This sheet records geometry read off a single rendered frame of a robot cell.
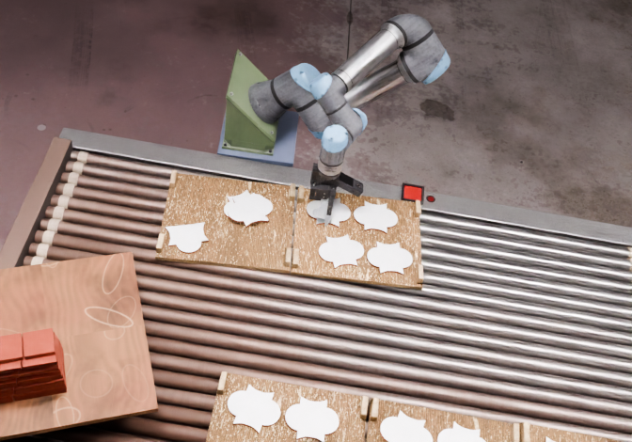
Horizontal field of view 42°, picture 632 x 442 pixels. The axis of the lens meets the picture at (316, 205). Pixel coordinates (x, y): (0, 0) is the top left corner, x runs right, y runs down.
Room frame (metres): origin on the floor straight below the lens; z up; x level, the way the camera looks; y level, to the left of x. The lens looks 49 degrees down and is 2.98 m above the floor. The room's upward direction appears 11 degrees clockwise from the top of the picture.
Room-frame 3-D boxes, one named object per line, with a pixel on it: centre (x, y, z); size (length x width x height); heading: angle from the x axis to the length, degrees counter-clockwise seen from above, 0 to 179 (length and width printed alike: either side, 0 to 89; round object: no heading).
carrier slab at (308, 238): (1.72, -0.15, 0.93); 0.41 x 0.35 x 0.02; 96
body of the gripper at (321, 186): (1.79, -0.01, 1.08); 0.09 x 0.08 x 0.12; 96
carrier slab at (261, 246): (1.68, 0.26, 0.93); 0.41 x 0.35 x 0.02; 97
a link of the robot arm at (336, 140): (1.79, -0.02, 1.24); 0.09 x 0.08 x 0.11; 158
